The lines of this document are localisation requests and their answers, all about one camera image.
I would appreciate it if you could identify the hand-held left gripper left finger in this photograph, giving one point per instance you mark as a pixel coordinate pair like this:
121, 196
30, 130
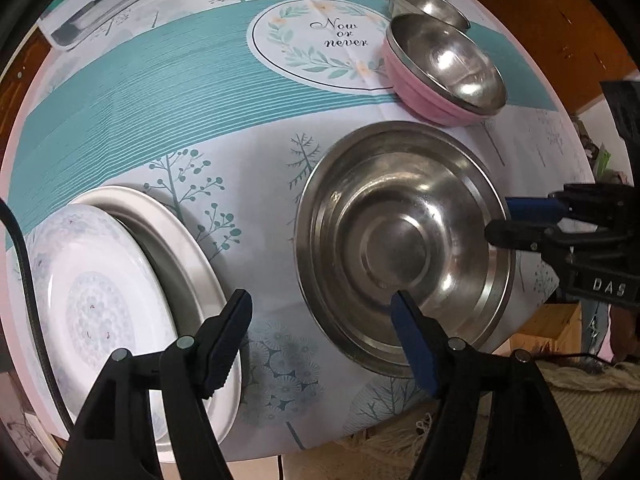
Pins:
227, 345

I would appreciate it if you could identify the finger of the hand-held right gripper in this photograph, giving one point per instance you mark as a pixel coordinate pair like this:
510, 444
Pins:
535, 208
525, 237

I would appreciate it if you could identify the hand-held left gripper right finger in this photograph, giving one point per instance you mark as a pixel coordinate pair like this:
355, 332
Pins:
415, 340

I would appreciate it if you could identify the large white plate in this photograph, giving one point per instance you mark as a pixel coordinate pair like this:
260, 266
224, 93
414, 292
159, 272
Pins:
200, 280

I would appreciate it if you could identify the large steel bowl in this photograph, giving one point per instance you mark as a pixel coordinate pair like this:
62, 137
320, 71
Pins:
400, 240

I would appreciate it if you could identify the floral patterned white plate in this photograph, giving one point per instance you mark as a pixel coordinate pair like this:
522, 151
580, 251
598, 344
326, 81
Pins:
95, 310

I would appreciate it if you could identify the woven rug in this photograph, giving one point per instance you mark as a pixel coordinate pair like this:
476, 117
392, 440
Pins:
590, 420

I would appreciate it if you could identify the pink steel bowl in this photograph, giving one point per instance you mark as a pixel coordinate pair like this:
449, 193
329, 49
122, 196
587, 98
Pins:
440, 65

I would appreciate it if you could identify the wooden side cabinet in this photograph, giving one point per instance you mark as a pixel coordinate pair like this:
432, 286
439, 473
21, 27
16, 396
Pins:
550, 25

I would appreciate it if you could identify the small steel bowl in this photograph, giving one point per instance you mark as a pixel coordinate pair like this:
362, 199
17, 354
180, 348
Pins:
430, 5

